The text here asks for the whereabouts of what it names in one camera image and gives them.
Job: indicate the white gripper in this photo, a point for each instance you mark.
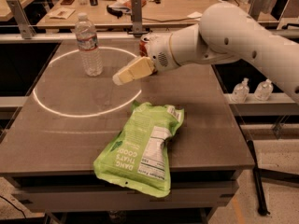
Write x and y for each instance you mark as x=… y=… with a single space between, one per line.
x=159 y=52

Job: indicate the clear plastic water bottle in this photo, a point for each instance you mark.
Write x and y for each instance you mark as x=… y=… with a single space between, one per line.
x=88 y=46

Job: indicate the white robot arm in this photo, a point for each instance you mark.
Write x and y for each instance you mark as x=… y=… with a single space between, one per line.
x=224 y=34

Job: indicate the clear sanitizer bottle left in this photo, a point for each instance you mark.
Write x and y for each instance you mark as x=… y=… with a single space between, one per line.
x=240 y=91

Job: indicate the clear sanitizer bottle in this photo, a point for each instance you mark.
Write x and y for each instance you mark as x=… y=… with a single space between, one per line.
x=240 y=91
x=264 y=90

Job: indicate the clear sanitizer bottle right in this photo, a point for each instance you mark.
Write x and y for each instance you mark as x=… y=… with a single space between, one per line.
x=264 y=90

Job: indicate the red cola can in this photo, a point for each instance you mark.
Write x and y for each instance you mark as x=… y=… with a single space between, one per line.
x=146 y=45

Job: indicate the black sunglasses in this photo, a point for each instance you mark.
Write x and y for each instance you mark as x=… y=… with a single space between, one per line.
x=114 y=12

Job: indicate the green snack bag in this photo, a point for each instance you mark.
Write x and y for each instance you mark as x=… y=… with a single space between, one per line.
x=137 y=157

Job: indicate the beige card on desk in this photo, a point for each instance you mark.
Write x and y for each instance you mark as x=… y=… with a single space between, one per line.
x=61 y=13

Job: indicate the brown phone on desk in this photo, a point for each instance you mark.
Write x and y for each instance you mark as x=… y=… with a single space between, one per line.
x=67 y=2

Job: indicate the black floor pole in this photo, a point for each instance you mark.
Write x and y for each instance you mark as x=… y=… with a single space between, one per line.
x=262 y=206

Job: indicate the middle metal bracket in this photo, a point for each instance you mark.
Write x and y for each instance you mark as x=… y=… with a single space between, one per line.
x=136 y=18

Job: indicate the metal bracket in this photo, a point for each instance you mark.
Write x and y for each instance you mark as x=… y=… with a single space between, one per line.
x=136 y=18
x=25 y=28
x=255 y=8

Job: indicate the left metal bracket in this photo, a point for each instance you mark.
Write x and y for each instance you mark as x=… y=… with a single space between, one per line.
x=25 y=28

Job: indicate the right metal bracket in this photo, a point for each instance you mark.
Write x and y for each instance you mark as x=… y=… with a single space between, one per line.
x=255 y=8

